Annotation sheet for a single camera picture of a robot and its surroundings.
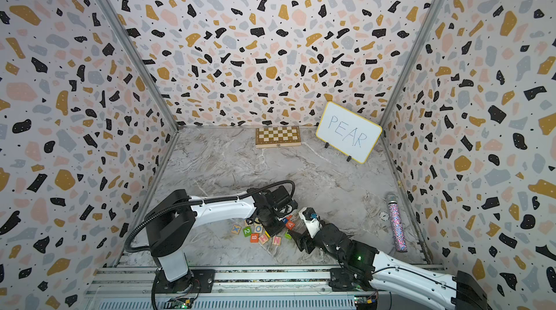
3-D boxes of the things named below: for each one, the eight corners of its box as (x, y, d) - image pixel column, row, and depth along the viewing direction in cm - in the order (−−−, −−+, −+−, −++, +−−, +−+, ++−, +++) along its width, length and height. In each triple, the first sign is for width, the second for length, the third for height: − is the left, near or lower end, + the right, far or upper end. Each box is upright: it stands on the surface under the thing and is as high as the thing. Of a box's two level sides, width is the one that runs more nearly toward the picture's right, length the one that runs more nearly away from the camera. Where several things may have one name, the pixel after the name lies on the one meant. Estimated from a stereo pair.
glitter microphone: (393, 252, 83) (397, 249, 80) (384, 195, 98) (388, 191, 95) (404, 253, 82) (409, 251, 79) (394, 197, 98) (397, 192, 95)
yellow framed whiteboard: (313, 138, 120) (316, 112, 106) (325, 127, 126) (330, 101, 112) (361, 167, 108) (372, 142, 94) (372, 153, 114) (384, 127, 100)
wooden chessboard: (255, 148, 114) (254, 145, 112) (256, 131, 123) (255, 127, 120) (301, 146, 116) (301, 142, 114) (299, 129, 124) (299, 126, 122)
